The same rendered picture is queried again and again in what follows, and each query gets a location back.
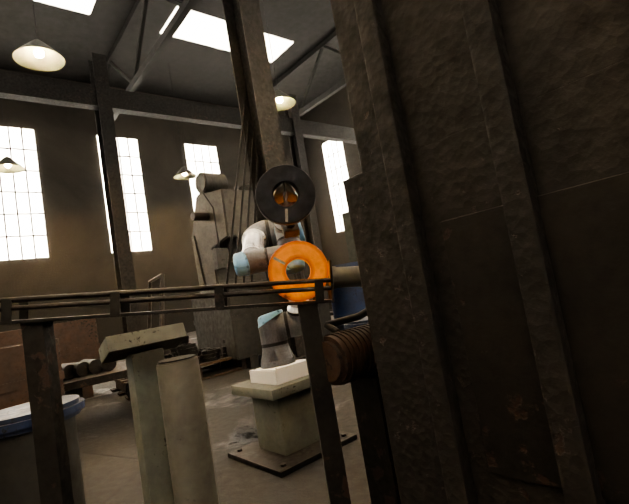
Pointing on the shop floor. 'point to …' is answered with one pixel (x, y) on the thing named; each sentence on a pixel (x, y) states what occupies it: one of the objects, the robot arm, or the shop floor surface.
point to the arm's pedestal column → (284, 435)
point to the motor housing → (364, 406)
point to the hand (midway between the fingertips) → (284, 188)
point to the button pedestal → (147, 401)
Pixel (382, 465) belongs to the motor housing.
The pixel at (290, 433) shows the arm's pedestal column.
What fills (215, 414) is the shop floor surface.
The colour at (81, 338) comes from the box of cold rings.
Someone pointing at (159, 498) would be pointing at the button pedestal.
